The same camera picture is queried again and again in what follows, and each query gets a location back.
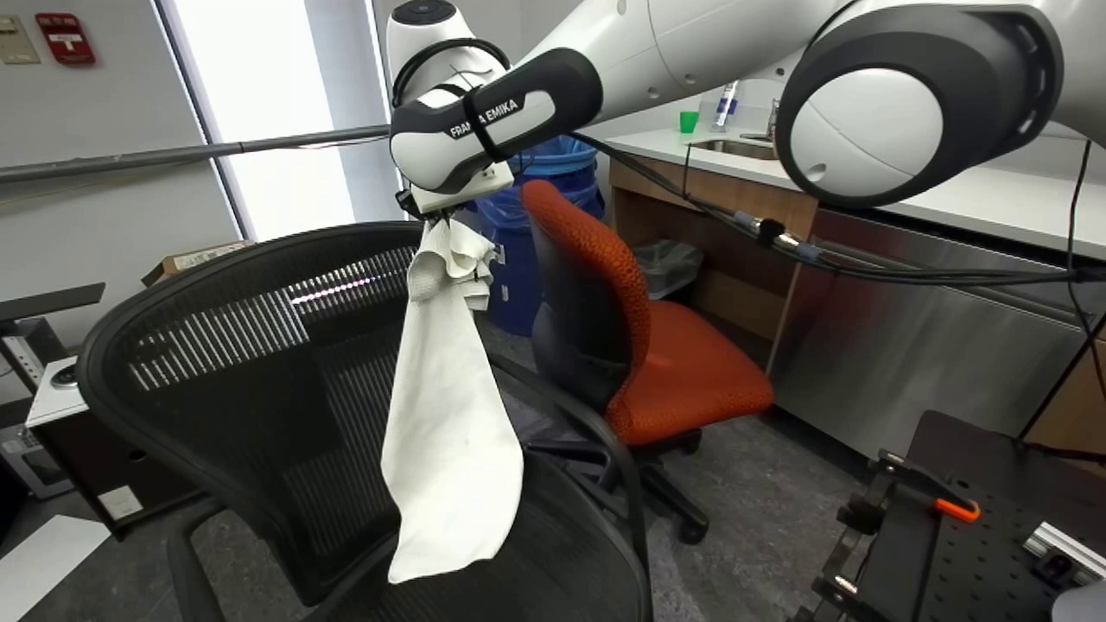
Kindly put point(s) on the white cloth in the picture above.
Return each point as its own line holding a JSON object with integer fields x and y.
{"x": 452, "y": 436}

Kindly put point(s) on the grey wall handrail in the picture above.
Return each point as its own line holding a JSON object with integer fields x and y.
{"x": 230, "y": 148}

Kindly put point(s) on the beige wall sign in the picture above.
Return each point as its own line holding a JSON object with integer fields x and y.
{"x": 20, "y": 43}

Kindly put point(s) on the bright window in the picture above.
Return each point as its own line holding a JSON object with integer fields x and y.
{"x": 287, "y": 71}

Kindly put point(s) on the steel sink basin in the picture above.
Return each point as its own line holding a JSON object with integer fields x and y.
{"x": 746, "y": 148}

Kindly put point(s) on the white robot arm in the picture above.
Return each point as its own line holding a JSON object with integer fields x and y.
{"x": 694, "y": 45}

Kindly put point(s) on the black mesh office chair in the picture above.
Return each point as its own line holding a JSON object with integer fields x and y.
{"x": 264, "y": 393}

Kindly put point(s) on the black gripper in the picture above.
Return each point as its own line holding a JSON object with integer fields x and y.
{"x": 407, "y": 206}

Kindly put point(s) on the small grey trash can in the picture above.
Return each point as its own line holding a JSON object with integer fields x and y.
{"x": 674, "y": 269}

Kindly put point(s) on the red fire alarm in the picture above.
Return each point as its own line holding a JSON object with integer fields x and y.
{"x": 68, "y": 38}

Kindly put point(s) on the wooden counter with white top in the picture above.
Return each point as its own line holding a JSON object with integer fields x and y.
{"x": 715, "y": 201}

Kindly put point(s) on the black perforated robot table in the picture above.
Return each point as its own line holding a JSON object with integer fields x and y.
{"x": 981, "y": 576}

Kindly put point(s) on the orange office chair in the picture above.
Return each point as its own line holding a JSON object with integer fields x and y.
{"x": 679, "y": 369}

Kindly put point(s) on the aluminium extrusion bar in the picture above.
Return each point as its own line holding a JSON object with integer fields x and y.
{"x": 1067, "y": 546}

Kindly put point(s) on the stainless steel cabinet panel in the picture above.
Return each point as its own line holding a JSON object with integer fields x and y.
{"x": 911, "y": 348}

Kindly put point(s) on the white floor board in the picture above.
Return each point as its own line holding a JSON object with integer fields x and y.
{"x": 38, "y": 566}

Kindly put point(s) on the cardboard box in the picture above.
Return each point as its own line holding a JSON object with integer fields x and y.
{"x": 174, "y": 269}

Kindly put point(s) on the dark flat shelf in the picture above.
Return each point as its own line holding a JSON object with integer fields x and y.
{"x": 47, "y": 305}

